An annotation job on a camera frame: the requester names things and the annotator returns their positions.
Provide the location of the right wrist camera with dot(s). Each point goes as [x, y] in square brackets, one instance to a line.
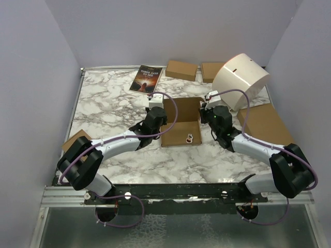
[212, 99]

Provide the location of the cardboard box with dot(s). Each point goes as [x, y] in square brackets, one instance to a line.
[76, 144]
[187, 122]
[265, 124]
[210, 70]
[181, 70]

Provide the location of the small cartoon figure eraser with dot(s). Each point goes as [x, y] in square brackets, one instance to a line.
[189, 139]

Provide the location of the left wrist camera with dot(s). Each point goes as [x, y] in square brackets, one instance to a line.
[155, 100]

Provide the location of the Three Days To See book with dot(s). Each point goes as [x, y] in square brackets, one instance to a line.
[146, 79]

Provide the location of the white cylindrical drum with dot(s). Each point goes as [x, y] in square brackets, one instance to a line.
[241, 72]

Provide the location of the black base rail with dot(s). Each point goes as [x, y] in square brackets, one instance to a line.
[169, 199]

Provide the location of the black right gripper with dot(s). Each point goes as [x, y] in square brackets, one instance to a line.
[202, 111]

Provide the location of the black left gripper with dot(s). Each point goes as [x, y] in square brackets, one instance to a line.
[164, 122]

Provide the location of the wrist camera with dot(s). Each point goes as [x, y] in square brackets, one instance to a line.
[212, 99]
[155, 100]

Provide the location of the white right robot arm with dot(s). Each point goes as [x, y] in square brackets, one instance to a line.
[291, 172]

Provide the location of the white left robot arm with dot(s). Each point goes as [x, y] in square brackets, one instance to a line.
[83, 174]

